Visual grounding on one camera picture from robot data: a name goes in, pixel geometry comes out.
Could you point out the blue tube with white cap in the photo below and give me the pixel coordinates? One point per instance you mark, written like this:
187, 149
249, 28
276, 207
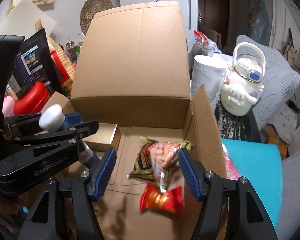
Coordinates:
51, 117

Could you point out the red printed bag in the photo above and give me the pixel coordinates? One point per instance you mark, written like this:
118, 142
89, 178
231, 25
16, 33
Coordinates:
62, 65

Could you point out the black white patterned cloth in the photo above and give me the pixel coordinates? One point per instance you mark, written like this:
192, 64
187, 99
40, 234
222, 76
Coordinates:
232, 127

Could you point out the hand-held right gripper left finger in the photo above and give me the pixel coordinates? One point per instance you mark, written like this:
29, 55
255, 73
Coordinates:
103, 172

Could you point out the peanut snack packet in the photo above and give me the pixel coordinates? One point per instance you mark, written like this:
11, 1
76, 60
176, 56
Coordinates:
160, 155

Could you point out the brown cardboard box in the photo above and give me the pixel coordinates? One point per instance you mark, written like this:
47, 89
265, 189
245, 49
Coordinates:
132, 55

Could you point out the red plastic wrapper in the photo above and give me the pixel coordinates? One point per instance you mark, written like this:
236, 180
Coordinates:
198, 35

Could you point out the red white flat packet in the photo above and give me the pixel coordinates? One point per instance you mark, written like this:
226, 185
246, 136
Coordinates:
231, 166

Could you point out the woven round trivet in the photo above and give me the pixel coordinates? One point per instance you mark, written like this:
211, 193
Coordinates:
97, 5

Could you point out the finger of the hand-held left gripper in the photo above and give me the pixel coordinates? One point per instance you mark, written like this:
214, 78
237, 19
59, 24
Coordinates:
85, 128
73, 119

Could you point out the person's left forearm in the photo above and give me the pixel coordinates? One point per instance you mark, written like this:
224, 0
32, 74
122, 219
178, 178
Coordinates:
2, 227

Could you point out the dark purple standing pouch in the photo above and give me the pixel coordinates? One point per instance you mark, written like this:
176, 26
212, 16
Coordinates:
32, 60

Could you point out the clear glass cup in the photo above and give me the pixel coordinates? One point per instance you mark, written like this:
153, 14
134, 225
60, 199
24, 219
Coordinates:
202, 49

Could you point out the white cartoon water bottle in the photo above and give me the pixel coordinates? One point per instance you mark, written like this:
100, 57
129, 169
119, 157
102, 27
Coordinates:
237, 95

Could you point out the gold window box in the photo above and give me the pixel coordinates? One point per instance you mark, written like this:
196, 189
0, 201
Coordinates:
100, 135

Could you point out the chair with grey leaf cover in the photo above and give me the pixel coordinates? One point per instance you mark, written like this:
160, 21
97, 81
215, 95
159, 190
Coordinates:
277, 80
295, 192

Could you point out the pink bottle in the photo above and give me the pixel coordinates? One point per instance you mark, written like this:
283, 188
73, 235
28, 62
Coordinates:
8, 107

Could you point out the teal bubble mat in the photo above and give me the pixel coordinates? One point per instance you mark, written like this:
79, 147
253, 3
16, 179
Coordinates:
252, 170

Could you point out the dark brown door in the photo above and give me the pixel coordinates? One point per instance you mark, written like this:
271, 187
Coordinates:
212, 10

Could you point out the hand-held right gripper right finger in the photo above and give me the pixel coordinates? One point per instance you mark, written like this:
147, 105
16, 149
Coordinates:
190, 172

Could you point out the blue hanging garment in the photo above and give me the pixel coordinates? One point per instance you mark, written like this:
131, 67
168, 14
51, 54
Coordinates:
261, 22

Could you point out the white paper roll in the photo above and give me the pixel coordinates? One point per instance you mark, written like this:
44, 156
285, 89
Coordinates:
206, 80

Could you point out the red bottle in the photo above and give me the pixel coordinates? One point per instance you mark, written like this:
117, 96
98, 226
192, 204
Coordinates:
32, 97

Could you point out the red snack packet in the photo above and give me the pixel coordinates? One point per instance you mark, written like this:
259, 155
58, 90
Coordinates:
162, 200

